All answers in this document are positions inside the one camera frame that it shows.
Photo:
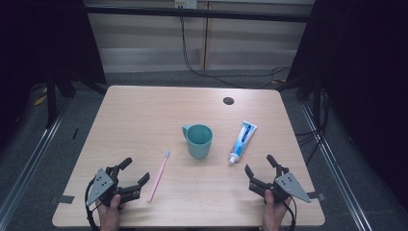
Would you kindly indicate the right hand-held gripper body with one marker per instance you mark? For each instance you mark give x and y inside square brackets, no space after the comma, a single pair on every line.
[290,186]

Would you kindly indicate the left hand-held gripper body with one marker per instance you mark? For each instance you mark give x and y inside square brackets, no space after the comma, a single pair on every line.
[102,186]

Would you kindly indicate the pink toothbrush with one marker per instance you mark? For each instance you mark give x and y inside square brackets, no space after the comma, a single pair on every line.
[158,178]

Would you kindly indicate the blue and white toothpaste tube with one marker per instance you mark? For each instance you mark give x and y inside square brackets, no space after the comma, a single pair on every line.
[243,139]

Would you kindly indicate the teal cup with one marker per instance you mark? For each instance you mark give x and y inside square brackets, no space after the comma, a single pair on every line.
[198,149]

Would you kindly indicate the person's left hand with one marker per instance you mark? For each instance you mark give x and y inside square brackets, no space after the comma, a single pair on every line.
[109,215]

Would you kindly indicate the person's right hand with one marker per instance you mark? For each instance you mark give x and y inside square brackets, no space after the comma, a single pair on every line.
[273,215]

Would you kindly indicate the grey tape strip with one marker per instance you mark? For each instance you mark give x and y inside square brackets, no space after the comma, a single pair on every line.
[316,195]
[62,199]

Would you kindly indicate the dark round table grommet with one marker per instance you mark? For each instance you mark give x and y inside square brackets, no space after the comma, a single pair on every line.
[228,100]

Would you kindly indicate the black metal stand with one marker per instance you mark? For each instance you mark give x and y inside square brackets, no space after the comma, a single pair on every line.
[51,99]

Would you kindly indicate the black curtain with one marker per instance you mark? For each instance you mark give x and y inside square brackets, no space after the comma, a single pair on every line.
[38,38]
[369,80]

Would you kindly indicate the black horizontal metal bar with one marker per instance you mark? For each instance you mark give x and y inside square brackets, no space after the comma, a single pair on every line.
[144,12]

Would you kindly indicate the silver floor rail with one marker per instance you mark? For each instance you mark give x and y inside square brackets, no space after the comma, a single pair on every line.
[29,162]
[333,166]

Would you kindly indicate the white wall power outlet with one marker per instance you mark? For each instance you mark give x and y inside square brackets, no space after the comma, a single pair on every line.
[186,4]

